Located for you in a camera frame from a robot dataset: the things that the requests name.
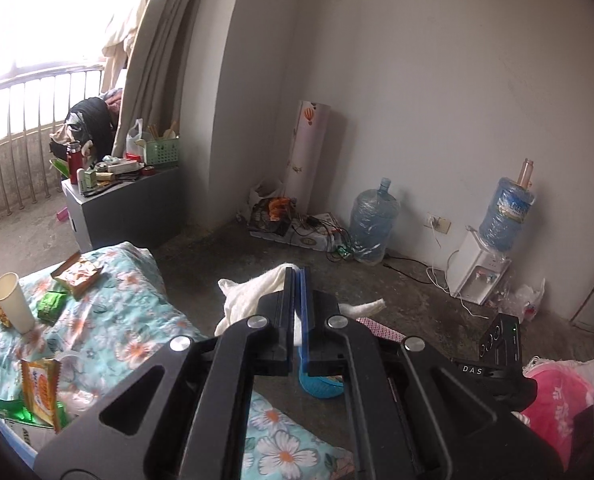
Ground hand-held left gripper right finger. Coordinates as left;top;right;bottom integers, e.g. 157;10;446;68
299;266;564;480

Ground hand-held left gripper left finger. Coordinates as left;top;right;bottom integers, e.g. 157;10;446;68
34;266;298;480

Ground white cloth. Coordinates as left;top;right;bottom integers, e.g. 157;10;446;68
216;262;385;337

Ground red patterned packet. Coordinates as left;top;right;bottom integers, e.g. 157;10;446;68
356;316;406;342

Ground blue mesh waste basket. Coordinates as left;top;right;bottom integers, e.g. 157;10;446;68
297;357;346;401

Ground clear plastic bag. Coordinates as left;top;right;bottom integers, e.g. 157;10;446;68
496;277;546;324

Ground white tissue multipack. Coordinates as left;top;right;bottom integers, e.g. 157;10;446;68
249;211;349;252

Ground white water dispenser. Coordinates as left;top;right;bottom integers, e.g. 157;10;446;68
449;232;511;306

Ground pink printed bag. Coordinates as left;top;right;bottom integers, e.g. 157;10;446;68
519;360;594;454

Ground dark snack bag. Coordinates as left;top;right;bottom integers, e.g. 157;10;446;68
250;196;296;237

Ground empty clear water jug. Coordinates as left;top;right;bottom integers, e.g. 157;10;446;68
349;177;401;265

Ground blue wrapped water jug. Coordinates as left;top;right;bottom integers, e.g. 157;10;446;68
478;176;536;254

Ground rolled balloon print wallpaper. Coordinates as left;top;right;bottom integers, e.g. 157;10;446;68
283;100;333;212

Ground tan bottle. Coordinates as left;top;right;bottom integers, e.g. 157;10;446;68
516;158;536;189

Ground floral blue blanket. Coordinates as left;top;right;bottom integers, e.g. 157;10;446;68
0;241;356;480

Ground grey cabinet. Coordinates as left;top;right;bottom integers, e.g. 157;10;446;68
61;164;184;252

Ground green plastic basket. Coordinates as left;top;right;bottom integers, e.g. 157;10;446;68
137;132;181;167

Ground white plastic bag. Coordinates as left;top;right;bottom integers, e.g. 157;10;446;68
126;119;149;159

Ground small green packet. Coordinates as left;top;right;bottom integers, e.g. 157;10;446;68
37;291;68;324

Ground red thermos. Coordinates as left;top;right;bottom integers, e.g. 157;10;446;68
66;142;83;184

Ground yellow orange snack packet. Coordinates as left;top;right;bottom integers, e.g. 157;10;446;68
19;358;64;434

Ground white paper cup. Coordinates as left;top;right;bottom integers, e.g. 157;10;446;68
0;272;36;335

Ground black jacket pile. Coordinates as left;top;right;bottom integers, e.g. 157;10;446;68
51;88;126;161

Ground beige curtain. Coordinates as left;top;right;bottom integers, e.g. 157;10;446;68
123;0;252;160

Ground shiny green wrapper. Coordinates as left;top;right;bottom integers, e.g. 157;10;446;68
0;396;72;432

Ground metal window railing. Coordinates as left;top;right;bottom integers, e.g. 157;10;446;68
0;62;106;233

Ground cream hanging clothes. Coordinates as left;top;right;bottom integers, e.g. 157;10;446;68
100;0;154;92

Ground black cable bundle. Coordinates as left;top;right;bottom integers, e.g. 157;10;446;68
287;211;360;262

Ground white power cable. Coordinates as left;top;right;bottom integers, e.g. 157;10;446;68
423;220;489;321

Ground black power cable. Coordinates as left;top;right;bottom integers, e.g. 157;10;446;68
383;254;452;289

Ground white wall outlet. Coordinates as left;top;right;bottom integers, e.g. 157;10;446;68
426;213;453;235

